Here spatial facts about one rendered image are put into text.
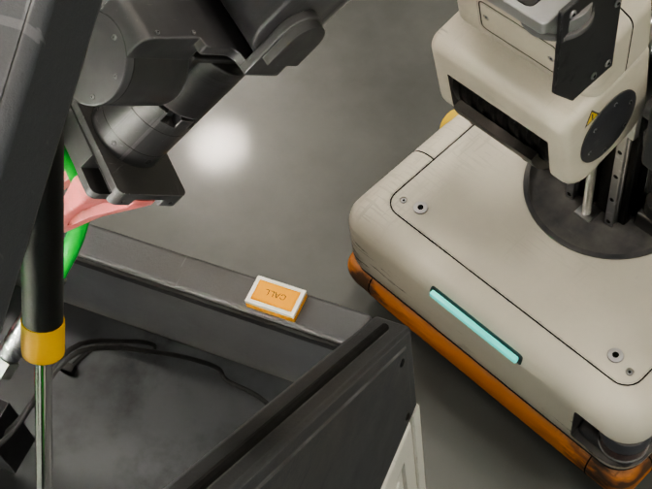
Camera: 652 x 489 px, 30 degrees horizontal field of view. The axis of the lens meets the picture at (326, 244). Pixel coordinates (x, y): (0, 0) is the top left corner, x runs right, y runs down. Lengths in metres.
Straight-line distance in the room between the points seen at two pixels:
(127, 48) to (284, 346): 0.51
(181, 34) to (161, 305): 0.52
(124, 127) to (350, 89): 1.73
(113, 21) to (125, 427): 0.60
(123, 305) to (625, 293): 0.91
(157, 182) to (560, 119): 0.70
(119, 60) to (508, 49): 0.84
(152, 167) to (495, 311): 1.11
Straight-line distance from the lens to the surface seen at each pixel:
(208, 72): 0.79
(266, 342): 1.18
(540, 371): 1.88
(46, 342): 0.55
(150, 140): 0.83
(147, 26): 0.73
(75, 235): 0.93
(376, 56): 2.59
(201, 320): 1.21
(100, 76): 0.74
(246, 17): 0.76
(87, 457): 1.24
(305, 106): 2.52
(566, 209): 2.02
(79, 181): 0.85
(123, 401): 1.26
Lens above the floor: 1.92
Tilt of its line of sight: 56 degrees down
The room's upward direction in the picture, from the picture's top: 10 degrees counter-clockwise
